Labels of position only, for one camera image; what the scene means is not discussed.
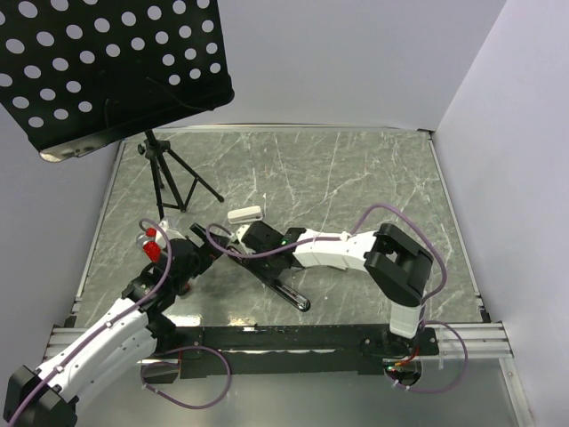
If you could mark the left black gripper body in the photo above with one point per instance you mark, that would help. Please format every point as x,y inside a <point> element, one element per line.
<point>202,258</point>

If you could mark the black perforated music stand desk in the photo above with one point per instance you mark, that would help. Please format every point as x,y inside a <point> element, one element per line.
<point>79,75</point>

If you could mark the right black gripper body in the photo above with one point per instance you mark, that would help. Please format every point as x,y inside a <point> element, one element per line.
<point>252,251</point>

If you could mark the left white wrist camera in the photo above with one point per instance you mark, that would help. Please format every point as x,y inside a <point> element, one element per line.
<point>164,230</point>

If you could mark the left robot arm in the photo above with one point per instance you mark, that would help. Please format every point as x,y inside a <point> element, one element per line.
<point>57,392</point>

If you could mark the red cylindrical object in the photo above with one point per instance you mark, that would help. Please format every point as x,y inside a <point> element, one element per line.
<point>157,262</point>

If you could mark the aluminium extrusion rail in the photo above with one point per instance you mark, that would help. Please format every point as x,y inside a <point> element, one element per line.
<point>482,341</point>

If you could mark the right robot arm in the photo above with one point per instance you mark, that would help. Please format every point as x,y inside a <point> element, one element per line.
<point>398,265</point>

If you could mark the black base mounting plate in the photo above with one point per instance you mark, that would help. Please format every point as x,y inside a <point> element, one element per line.
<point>301,349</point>

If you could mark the black stapler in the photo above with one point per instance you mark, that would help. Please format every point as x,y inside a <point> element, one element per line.
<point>284,289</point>

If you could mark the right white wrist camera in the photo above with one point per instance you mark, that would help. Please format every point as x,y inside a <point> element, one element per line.
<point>241,232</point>

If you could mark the black tripod stand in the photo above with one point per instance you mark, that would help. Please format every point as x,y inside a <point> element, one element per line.
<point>154,150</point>

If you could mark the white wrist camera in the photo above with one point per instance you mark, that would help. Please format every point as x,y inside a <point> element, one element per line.
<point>164,230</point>
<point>241,232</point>

